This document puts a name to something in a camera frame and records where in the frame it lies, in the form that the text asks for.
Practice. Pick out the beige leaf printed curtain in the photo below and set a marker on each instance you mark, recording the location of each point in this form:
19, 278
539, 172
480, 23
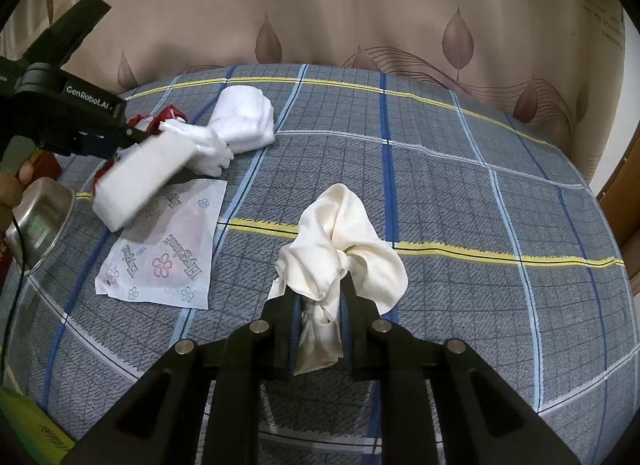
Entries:
350, 5

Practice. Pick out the white towel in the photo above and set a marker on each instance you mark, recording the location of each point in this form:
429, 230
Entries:
245, 115

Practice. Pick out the grey plaid bedsheet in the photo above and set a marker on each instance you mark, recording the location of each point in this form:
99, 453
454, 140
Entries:
475, 205

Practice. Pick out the flower printed paper napkin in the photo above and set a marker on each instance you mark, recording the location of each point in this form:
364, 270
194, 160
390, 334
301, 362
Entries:
170, 255

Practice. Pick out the white foam block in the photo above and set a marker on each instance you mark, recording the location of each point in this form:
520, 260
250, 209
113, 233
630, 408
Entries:
135, 180

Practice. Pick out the green box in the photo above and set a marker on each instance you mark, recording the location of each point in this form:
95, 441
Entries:
25, 425

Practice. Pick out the cream satin cloth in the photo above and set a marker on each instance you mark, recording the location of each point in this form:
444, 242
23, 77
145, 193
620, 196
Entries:
340, 225

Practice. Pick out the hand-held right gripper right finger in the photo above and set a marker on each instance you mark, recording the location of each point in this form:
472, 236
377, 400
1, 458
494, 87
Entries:
346, 317

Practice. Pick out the brown wooden door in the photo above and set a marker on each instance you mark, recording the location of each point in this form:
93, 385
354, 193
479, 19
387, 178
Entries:
625, 205

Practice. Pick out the red white sock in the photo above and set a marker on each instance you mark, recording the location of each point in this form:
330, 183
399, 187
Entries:
172, 110

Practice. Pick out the steel bowl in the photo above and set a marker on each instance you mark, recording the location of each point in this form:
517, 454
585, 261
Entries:
40, 225

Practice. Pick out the person's left hand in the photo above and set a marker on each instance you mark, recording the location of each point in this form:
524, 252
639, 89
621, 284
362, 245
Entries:
10, 192

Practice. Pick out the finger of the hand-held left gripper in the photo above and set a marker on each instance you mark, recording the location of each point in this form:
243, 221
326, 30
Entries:
137, 137

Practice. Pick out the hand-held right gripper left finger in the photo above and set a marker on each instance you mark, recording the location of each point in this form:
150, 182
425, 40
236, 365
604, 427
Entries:
296, 330

